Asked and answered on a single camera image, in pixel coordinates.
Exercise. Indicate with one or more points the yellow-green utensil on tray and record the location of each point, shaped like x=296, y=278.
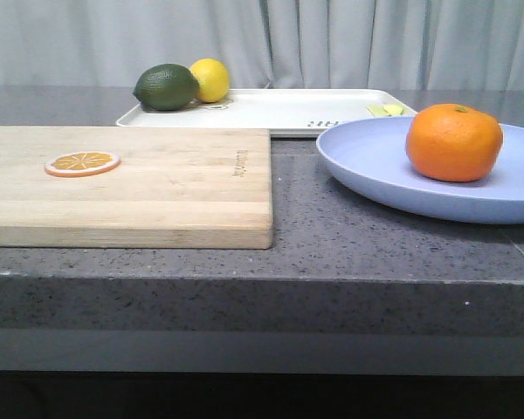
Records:
x=388, y=110

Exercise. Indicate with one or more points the grey curtain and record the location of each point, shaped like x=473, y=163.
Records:
x=389, y=45

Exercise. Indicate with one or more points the green lime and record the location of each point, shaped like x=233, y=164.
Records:
x=166, y=87

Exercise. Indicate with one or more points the light blue plate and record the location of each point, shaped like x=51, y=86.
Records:
x=368, y=156

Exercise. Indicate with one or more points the yellow lemon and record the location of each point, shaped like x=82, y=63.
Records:
x=213, y=79

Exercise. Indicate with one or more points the orange slice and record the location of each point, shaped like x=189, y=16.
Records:
x=82, y=163

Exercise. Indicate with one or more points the white rectangular tray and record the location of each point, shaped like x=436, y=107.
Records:
x=288, y=113

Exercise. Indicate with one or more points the orange mandarin fruit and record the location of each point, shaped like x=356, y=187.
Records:
x=453, y=143

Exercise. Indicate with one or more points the wooden cutting board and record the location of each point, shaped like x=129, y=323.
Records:
x=174, y=188

